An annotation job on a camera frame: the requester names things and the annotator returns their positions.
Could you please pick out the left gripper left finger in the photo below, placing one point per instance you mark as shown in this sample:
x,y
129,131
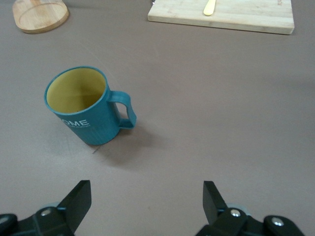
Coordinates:
x,y
73,204

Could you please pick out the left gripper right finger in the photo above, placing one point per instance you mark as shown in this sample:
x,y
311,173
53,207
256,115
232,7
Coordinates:
x,y
214,204

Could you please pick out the teal mug yellow inside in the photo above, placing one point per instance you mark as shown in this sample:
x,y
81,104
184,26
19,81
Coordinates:
x,y
93,123

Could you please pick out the wooden mug tree rack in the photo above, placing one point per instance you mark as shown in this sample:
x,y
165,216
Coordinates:
x,y
39,17

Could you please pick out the bamboo cutting board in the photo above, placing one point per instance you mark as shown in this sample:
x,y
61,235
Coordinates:
x,y
246,17

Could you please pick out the yellow plastic fork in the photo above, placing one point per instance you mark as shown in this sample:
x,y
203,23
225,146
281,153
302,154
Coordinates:
x,y
209,8

